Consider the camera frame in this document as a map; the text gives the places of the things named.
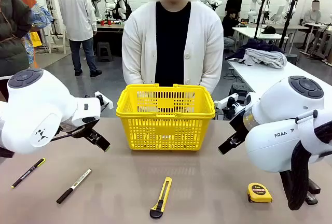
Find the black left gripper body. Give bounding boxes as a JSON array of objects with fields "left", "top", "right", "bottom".
[{"left": 58, "top": 119, "right": 101, "bottom": 139}]

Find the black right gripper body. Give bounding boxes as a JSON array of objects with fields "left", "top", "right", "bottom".
[{"left": 229, "top": 110, "right": 250, "bottom": 142}]

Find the white pen with black cap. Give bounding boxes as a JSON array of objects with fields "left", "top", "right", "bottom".
[{"left": 56, "top": 168, "right": 92, "bottom": 204}]

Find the black pen with yellow ends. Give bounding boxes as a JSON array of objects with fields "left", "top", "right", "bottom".
[{"left": 10, "top": 157, "right": 46, "bottom": 189}]

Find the person's left forearm white sleeve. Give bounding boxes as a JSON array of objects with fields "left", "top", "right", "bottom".
[{"left": 201, "top": 50, "right": 224, "bottom": 94}]

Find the person's right forearm white sleeve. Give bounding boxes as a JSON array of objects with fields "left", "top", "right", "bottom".
[{"left": 121, "top": 50, "right": 145, "bottom": 85}]

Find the yellow plastic shopping basket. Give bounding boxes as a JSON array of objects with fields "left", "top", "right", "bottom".
[{"left": 116, "top": 83, "right": 216, "bottom": 151}]

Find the crouching person in black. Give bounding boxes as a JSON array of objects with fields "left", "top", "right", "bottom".
[{"left": 222, "top": 10, "right": 240, "bottom": 51}]

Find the person in white cardigan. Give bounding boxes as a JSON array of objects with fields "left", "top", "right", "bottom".
[{"left": 121, "top": 0, "right": 224, "bottom": 94}]

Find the person in black cap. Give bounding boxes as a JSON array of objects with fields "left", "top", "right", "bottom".
[{"left": 224, "top": 0, "right": 245, "bottom": 19}]

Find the seated person in grey top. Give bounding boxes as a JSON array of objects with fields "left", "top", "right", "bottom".
[{"left": 302, "top": 0, "right": 323, "bottom": 32}]

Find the large white table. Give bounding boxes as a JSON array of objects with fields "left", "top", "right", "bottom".
[{"left": 227, "top": 58, "right": 332, "bottom": 95}]

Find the yellow tape measure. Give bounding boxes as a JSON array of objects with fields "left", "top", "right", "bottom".
[{"left": 246, "top": 182, "right": 273, "bottom": 204}]

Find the grey cloth heap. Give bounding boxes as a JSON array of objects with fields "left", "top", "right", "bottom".
[{"left": 245, "top": 48, "right": 288, "bottom": 69}]

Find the dark navy cloth heap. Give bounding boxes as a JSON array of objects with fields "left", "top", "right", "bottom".
[{"left": 225, "top": 38, "right": 285, "bottom": 64}]

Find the yellow black utility knife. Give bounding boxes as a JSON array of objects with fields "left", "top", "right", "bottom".
[{"left": 149, "top": 177, "right": 173, "bottom": 219}]

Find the dark grey plastic stool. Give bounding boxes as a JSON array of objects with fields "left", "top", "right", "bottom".
[{"left": 96, "top": 41, "right": 114, "bottom": 62}]

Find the white background table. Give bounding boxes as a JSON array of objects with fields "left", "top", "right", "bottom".
[{"left": 232, "top": 24, "right": 310, "bottom": 53}]

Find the black cap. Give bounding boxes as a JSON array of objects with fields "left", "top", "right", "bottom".
[{"left": 260, "top": 26, "right": 277, "bottom": 35}]

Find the dark background table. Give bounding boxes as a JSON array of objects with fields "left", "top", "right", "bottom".
[{"left": 95, "top": 23, "right": 126, "bottom": 44}]

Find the mannequin in orange blue clothes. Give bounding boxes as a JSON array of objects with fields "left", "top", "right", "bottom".
[{"left": 2, "top": 0, "right": 54, "bottom": 69}]

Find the man in white shirt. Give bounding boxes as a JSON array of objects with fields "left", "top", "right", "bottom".
[{"left": 58, "top": 0, "right": 103, "bottom": 77}]

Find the mannequin in dark green jacket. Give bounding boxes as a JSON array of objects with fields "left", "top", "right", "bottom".
[{"left": 0, "top": 0, "right": 33, "bottom": 78}]

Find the black tripod stand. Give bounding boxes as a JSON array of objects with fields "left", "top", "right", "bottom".
[
  {"left": 253, "top": 0, "right": 273, "bottom": 40},
  {"left": 279, "top": 0, "right": 299, "bottom": 51}
]

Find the white black background robot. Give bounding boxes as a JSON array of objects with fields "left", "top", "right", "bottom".
[{"left": 105, "top": 0, "right": 128, "bottom": 20}]

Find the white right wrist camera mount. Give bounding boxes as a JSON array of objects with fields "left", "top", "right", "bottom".
[{"left": 214, "top": 93, "right": 239, "bottom": 110}]

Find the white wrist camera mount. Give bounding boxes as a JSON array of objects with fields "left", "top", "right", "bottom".
[
  {"left": 214, "top": 93, "right": 239, "bottom": 110},
  {"left": 94, "top": 91, "right": 114, "bottom": 110}
]

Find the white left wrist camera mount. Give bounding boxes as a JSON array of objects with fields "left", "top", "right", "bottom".
[{"left": 94, "top": 91, "right": 114, "bottom": 110}]

